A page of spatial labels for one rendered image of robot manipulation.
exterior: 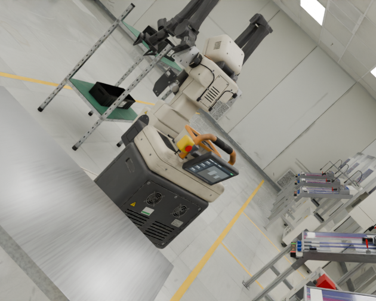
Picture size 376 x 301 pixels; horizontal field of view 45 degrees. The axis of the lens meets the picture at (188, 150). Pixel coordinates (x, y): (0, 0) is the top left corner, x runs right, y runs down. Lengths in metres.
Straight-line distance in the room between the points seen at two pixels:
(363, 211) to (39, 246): 6.04
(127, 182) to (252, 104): 8.75
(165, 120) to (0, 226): 1.68
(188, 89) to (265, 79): 8.39
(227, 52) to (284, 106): 8.32
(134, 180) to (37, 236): 1.23
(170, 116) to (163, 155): 0.44
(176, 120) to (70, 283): 1.71
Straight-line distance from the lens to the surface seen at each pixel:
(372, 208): 6.73
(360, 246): 3.73
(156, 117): 2.44
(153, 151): 2.11
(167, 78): 2.51
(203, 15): 2.47
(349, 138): 10.74
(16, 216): 0.93
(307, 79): 10.76
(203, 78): 2.35
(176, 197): 2.28
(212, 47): 2.45
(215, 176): 2.25
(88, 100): 3.51
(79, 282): 0.92
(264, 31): 2.77
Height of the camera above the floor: 1.29
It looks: 11 degrees down
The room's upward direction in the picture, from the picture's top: 45 degrees clockwise
